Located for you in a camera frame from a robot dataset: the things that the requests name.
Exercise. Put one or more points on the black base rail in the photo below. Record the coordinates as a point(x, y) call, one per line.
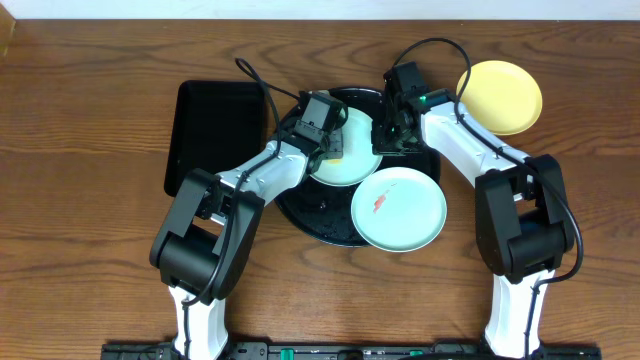
point(264, 351)

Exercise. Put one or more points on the yellow plate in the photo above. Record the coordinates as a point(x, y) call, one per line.
point(503, 97)

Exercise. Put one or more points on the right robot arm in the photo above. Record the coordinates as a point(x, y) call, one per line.
point(521, 224)

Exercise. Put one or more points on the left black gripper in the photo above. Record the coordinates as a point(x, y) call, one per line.
point(333, 147)

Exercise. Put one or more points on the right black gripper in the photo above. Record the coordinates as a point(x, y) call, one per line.
point(381, 145)

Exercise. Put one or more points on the light blue plate top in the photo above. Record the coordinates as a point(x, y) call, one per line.
point(359, 161)

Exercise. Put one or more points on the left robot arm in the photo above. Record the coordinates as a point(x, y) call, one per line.
point(203, 245)

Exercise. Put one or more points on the black rectangular tray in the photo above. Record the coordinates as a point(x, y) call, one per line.
point(217, 125)

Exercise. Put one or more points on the light blue plate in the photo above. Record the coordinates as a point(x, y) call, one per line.
point(398, 209)
point(359, 161)

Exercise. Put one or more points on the light blue plate right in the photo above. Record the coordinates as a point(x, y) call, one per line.
point(398, 209)

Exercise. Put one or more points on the round black tray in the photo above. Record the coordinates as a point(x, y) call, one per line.
point(323, 211)

